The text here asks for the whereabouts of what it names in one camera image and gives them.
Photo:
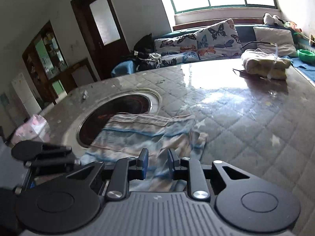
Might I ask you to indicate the white crumpled cloth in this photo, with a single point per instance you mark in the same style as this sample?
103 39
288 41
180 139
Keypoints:
154 57

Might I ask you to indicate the blue striped pants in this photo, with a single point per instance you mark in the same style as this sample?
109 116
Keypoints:
128 137

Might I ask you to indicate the white refrigerator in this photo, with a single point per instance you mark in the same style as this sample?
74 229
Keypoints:
24 95

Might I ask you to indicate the round built-in table stove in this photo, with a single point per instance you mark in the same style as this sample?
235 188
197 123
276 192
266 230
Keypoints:
118 105

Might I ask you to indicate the large butterfly print pillow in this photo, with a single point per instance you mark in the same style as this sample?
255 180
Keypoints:
216 39

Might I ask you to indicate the wooden display cabinet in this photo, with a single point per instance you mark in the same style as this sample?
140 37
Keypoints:
49 49

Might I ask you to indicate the dark wooden door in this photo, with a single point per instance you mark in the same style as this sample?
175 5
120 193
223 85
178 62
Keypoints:
98 54

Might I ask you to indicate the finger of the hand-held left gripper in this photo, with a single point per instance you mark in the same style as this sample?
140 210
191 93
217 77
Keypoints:
54 163
56 150

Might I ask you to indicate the white plush toy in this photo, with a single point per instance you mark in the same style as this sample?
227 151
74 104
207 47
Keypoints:
272 19

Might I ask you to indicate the folded yellow cloth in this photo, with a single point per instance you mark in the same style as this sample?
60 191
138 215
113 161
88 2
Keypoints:
260 64

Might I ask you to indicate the low wooden cabinet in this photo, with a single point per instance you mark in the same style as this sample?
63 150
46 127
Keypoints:
81 76

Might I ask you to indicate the black bag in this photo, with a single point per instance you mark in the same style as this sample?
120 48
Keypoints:
144 44

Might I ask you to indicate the teal sofa bench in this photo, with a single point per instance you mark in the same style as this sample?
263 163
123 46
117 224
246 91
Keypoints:
246 33

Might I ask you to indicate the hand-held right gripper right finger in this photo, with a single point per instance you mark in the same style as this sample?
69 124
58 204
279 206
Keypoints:
171 163

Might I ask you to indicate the grey pillow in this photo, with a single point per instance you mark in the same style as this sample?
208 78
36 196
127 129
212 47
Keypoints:
273 38

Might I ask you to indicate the green bowl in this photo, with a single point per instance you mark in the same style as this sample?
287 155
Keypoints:
306 56

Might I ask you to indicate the small dark table item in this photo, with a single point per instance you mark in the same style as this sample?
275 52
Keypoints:
85 95

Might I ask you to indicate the black clothes hanger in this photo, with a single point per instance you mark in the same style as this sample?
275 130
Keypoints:
256 42

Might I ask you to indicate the flat butterfly print cushion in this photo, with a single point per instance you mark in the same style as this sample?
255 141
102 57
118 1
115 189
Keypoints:
182 58

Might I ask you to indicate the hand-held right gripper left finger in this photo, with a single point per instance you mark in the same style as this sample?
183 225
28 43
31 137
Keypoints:
144 163

